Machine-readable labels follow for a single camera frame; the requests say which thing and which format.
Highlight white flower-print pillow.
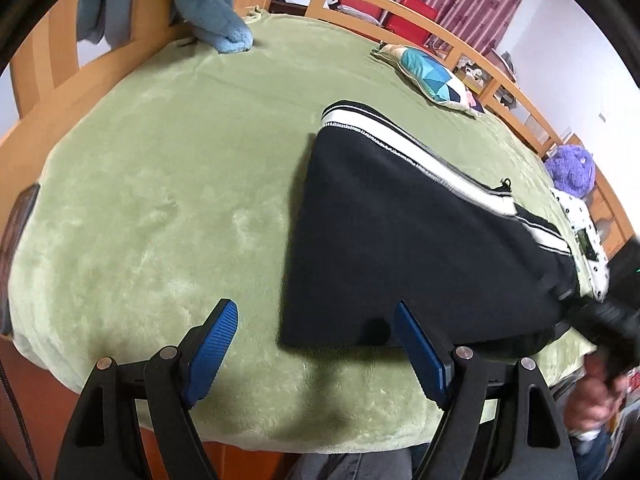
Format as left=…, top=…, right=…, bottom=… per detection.
left=550, top=187, right=611, bottom=301

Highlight person's grey trousers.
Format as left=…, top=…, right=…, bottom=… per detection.
left=285, top=452, right=416, bottom=480

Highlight black white-striped pants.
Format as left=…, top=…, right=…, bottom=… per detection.
left=277, top=100, right=583, bottom=361

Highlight grey-blue hanging cloth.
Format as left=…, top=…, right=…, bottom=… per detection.
left=76, top=0, right=137, bottom=45

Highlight purple plush toy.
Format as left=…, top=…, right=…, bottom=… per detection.
left=545, top=144, right=598, bottom=197

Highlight dark phone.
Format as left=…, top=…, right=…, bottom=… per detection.
left=575, top=229, right=599, bottom=261

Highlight person's right hand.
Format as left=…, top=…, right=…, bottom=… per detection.
left=570, top=352, right=628, bottom=436

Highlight light blue fleece blanket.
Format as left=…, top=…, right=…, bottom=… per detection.
left=167, top=0, right=321, bottom=55

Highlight geometric patterned pillow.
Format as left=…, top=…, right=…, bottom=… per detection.
left=370, top=42, right=486, bottom=118

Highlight green plush blanket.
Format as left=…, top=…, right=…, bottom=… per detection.
left=9, top=7, right=601, bottom=456

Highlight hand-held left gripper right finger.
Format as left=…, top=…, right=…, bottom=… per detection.
left=393, top=301, right=576, bottom=480

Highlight black cable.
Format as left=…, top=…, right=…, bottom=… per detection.
left=0, top=355, right=27, bottom=480

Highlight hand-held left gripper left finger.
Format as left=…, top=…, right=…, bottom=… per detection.
left=54, top=298, right=239, bottom=480

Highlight wooden bed frame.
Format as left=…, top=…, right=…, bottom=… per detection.
left=0, top=0, right=638, bottom=271

